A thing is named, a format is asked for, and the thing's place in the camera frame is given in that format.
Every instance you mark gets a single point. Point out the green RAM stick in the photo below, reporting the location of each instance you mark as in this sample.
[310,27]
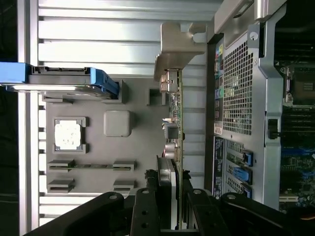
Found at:
[98,167]

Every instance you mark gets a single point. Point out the grey parts rack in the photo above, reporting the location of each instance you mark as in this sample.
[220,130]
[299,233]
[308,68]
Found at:
[98,152]

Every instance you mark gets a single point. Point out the green motherboard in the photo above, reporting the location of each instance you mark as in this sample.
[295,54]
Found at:
[297,159]

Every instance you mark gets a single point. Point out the silver CPU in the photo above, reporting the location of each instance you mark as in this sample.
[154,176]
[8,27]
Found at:
[68,135]

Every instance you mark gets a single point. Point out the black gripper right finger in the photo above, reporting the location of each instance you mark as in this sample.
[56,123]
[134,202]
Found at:
[201,214]

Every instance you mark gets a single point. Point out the open black PC case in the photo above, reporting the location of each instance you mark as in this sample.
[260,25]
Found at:
[236,86]

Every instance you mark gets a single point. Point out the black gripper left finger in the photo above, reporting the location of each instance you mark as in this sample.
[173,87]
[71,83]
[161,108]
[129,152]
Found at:
[145,211]

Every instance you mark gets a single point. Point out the hard disk in blue caddy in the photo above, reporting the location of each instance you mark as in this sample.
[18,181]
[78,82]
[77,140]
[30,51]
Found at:
[61,73]

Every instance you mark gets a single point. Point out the CPU socket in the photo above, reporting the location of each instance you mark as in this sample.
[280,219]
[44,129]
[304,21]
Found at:
[302,86]

